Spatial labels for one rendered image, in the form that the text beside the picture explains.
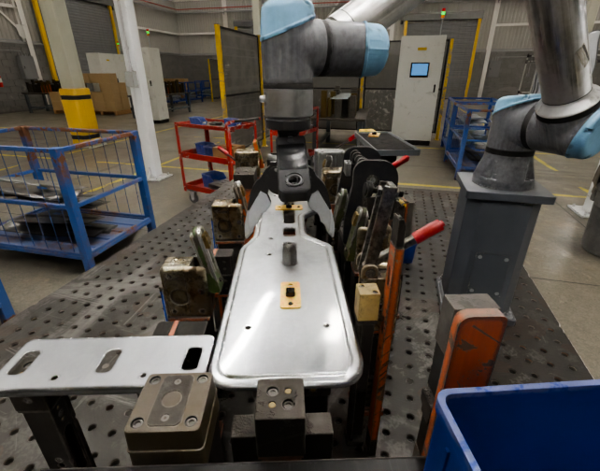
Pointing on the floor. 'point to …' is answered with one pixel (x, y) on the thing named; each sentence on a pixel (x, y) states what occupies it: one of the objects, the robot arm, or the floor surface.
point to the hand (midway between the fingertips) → (290, 240)
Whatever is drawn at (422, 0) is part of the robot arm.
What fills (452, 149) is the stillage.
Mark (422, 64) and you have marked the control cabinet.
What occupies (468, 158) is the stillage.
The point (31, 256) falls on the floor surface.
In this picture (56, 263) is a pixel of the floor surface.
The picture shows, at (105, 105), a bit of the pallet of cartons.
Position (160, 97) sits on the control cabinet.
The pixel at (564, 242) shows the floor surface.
